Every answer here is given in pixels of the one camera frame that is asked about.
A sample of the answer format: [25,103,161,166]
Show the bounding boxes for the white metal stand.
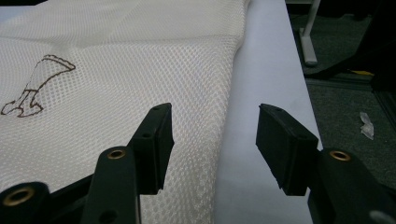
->
[298,0,322,67]

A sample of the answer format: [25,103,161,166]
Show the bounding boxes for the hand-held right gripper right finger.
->
[255,103,324,197]

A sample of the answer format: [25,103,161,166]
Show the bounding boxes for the crumpled white paper scrap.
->
[359,111,375,141]

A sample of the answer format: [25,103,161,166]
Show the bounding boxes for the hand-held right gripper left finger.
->
[126,103,176,196]

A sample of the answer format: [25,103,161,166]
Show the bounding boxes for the white mesh laundry bag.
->
[0,0,252,224]

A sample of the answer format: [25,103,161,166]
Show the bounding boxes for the yellow strip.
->
[349,69,375,77]

